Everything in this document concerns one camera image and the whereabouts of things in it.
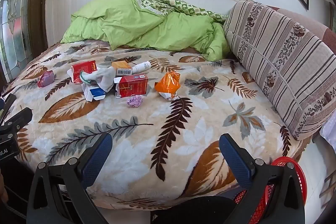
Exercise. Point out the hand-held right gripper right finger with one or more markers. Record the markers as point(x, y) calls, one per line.
point(233, 158)

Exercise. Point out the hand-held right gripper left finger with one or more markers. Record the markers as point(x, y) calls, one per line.
point(97, 158)

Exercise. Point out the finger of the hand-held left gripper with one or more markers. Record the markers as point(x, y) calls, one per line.
point(8, 106)
point(21, 116)

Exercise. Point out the pink wrapper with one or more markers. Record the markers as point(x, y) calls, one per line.
point(46, 79)

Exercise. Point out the blue white box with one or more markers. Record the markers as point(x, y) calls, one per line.
point(98, 94)

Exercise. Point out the long white medicine box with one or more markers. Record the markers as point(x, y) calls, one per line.
point(86, 91)

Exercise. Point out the purple paper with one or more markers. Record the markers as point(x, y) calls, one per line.
point(135, 102)

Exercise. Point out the red plastic basket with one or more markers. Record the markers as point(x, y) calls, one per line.
point(299, 179)

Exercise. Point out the red cardboard box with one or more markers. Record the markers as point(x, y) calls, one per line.
point(131, 86)
point(84, 70)

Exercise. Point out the white tissue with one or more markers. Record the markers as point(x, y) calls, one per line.
point(106, 78)

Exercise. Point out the orange cardboard box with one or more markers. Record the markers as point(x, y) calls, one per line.
point(120, 65)

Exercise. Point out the orange foil packet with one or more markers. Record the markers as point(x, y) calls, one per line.
point(168, 85)

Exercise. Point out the white bottle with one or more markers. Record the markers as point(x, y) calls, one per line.
point(141, 67)

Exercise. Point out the leaf print blanket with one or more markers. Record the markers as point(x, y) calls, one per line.
point(131, 150)

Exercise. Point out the brown fringed sofa cover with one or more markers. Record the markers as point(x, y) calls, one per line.
point(302, 146)

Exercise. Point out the stained glass window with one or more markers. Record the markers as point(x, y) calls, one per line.
point(13, 29)

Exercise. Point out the striped floral cushion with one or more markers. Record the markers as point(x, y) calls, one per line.
point(283, 56)

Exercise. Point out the green quilt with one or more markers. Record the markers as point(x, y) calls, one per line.
point(118, 24)

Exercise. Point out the pink sofa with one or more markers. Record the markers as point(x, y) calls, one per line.
point(315, 27)

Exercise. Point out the dark wooden window frame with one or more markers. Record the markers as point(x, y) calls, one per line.
point(38, 3)

